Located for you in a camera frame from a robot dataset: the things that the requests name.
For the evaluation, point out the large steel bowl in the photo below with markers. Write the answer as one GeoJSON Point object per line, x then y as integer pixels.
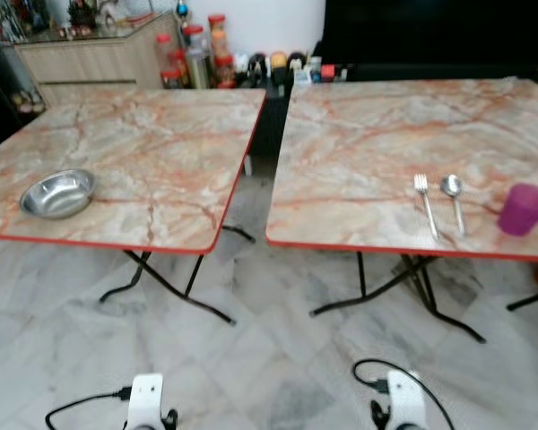
{"type": "Point", "coordinates": [58, 195]}

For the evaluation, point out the black folding table legs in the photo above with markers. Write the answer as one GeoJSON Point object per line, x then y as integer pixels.
{"type": "Point", "coordinates": [188, 293]}
{"type": "Point", "coordinates": [360, 273]}

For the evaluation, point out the silver metal fork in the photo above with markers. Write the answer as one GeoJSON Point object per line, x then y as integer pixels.
{"type": "Point", "coordinates": [420, 182]}

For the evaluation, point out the silver metal spoon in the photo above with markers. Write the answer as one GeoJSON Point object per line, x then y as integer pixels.
{"type": "Point", "coordinates": [452, 185]}

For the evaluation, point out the purple plastic cup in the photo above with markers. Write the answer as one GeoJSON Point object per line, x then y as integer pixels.
{"type": "Point", "coordinates": [523, 212]}

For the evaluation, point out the red lidded plastic jar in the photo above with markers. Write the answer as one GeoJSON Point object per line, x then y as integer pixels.
{"type": "Point", "coordinates": [195, 38]}
{"type": "Point", "coordinates": [172, 80]}
{"type": "Point", "coordinates": [225, 73]}
{"type": "Point", "coordinates": [165, 49]}

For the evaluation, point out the small red box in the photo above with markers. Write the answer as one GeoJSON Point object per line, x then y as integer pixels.
{"type": "Point", "coordinates": [327, 73]}

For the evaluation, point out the small white box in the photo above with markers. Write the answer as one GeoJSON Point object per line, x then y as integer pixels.
{"type": "Point", "coordinates": [302, 77]}

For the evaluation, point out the steel canister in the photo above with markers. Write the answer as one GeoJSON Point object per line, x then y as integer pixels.
{"type": "Point", "coordinates": [200, 70]}

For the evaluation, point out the dark display cabinet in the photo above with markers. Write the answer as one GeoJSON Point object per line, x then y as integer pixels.
{"type": "Point", "coordinates": [4, 98]}

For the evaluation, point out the black toy figurine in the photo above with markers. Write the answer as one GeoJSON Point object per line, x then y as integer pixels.
{"type": "Point", "coordinates": [297, 61]}

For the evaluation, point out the light wooden cabinet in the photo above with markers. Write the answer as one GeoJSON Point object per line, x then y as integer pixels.
{"type": "Point", "coordinates": [90, 63]}

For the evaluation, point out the yellow toy figurine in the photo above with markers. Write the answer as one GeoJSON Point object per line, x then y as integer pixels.
{"type": "Point", "coordinates": [279, 61]}

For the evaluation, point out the tall red lidded jar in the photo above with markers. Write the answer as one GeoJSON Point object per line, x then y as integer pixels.
{"type": "Point", "coordinates": [218, 38]}

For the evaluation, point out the black flat television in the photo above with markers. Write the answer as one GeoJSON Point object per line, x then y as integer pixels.
{"type": "Point", "coordinates": [430, 31]}

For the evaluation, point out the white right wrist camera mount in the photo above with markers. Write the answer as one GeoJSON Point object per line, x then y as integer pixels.
{"type": "Point", "coordinates": [403, 408]}

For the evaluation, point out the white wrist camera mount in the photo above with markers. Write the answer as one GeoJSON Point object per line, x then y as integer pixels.
{"type": "Point", "coordinates": [146, 403]}
{"type": "Point", "coordinates": [403, 408]}

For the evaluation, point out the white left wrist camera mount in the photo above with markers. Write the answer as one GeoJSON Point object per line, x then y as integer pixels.
{"type": "Point", "coordinates": [146, 403]}

